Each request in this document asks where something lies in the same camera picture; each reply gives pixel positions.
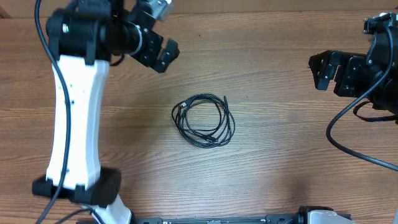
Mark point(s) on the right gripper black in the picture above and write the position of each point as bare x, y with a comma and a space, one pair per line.
349, 67

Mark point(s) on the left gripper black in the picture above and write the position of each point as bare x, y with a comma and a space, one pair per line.
150, 57

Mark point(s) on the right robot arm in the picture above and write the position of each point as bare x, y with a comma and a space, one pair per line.
383, 53

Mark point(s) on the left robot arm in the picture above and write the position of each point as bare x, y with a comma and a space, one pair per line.
80, 40

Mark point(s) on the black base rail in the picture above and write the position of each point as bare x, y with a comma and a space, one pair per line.
305, 215

